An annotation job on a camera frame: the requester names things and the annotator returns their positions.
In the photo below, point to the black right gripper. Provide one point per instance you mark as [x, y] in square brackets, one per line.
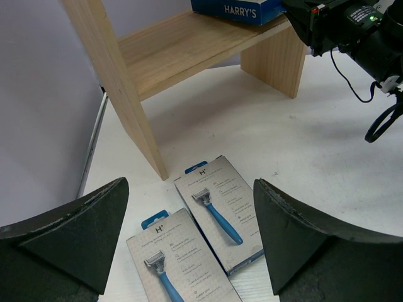
[356, 28]

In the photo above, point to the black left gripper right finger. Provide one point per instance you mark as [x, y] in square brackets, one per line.
[313, 256]

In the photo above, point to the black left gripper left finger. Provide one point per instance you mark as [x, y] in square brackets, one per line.
[64, 254]

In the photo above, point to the blue Harry's razor box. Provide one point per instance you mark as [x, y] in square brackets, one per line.
[253, 12]

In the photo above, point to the grey Harry's razor box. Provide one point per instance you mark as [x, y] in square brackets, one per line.
[221, 203]
[175, 263]

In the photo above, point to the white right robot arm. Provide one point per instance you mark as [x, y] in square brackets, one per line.
[387, 77]

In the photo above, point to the wooden two-tier shelf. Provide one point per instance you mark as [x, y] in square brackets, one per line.
[144, 63]

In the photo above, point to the aluminium table frame rail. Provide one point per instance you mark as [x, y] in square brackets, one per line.
[92, 143]

